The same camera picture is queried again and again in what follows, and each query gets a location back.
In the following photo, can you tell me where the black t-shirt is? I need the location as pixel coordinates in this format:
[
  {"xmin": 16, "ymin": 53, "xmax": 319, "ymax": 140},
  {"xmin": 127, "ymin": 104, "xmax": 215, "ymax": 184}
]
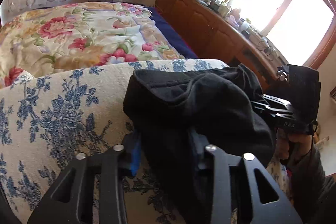
[{"xmin": 123, "ymin": 65, "xmax": 275, "ymax": 223}]

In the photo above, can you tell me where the grey sleeved right forearm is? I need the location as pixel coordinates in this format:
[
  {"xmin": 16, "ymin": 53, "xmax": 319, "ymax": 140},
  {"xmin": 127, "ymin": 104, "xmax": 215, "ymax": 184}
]
[{"xmin": 288, "ymin": 144, "xmax": 326, "ymax": 220}]

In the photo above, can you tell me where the person's right hand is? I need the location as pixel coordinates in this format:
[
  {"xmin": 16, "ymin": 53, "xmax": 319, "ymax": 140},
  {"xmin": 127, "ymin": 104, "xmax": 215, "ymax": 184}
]
[{"xmin": 274, "ymin": 129, "xmax": 321, "ymax": 169}]

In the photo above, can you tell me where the blue floral white cloth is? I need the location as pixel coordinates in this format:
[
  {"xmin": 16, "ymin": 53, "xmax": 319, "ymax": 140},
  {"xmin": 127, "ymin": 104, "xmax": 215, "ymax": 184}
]
[{"xmin": 0, "ymin": 58, "xmax": 295, "ymax": 224}]

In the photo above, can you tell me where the pink bottle on cabinet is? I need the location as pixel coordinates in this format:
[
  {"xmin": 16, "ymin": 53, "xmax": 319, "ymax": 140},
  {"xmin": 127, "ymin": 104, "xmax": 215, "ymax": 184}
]
[{"xmin": 227, "ymin": 9, "xmax": 241, "ymax": 28}]

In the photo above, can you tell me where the wooden framed window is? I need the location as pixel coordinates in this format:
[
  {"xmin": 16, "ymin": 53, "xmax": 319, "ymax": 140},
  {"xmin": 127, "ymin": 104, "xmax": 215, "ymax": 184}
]
[{"xmin": 221, "ymin": 0, "xmax": 335, "ymax": 68}]

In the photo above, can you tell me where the long wooden cabinet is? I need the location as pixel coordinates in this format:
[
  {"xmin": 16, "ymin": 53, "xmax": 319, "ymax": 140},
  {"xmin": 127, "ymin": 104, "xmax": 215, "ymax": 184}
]
[{"xmin": 155, "ymin": 0, "xmax": 277, "ymax": 90}]

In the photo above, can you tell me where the navy blue bed sheet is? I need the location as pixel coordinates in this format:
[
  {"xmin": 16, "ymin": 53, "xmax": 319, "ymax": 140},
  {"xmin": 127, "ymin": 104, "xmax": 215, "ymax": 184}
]
[{"xmin": 146, "ymin": 6, "xmax": 198, "ymax": 59}]

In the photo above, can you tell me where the colourful floral quilt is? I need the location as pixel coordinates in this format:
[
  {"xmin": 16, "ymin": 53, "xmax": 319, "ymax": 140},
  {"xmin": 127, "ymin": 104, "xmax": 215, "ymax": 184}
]
[{"xmin": 1, "ymin": 2, "xmax": 184, "ymax": 88}]

